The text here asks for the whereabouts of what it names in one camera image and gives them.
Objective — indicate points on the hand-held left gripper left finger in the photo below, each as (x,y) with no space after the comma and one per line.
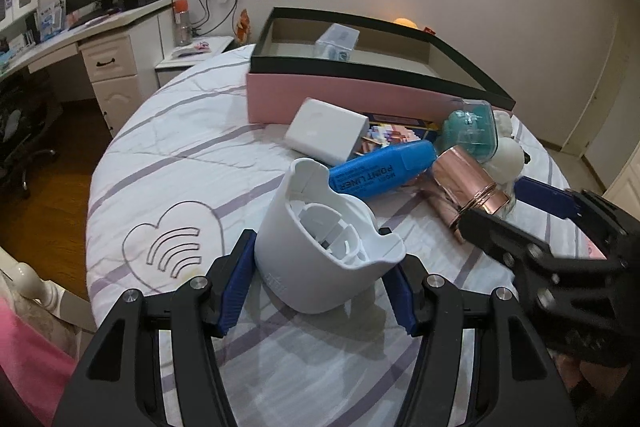
(235,292)

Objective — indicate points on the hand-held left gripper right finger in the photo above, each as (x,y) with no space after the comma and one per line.
(402,302)

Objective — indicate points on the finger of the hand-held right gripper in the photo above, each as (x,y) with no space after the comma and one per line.
(545,199)
(495,239)

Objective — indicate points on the white astronaut figure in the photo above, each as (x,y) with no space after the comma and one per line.
(505,157)

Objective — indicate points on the rose gold bottle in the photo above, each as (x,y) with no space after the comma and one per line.
(465,177)

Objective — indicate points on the teal tape dispenser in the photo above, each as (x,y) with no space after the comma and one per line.
(467,132)

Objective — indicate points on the blue highlighter pen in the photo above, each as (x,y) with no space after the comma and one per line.
(380,172)

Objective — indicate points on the white power adapter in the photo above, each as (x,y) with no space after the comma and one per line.
(325,129)

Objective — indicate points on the pink box with black rim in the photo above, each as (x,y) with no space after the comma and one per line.
(320,94)

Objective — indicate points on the beige door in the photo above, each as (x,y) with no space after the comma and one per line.
(595,107)

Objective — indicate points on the pink cloth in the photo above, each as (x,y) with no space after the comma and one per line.
(25,357)

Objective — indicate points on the orange octopus plush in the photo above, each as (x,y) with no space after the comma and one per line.
(405,22)

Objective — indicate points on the white drawer cabinet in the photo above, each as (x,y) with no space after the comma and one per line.
(115,82)

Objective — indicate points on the white nightstand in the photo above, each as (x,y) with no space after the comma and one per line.
(200,50)

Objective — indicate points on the clear plastic box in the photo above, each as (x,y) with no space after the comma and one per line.
(337,38)

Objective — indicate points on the orange fox figure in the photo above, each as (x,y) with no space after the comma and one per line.
(243,24)

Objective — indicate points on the bottle with orange cap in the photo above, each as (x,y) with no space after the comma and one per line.
(182,27)

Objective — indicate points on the black office chair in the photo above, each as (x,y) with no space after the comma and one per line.
(20,127)

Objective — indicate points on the white desk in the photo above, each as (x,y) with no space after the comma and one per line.
(100,29)

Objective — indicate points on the blue white box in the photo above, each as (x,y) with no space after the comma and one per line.
(50,21)

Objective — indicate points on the cream bed frame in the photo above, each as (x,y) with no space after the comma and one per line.
(30,279)

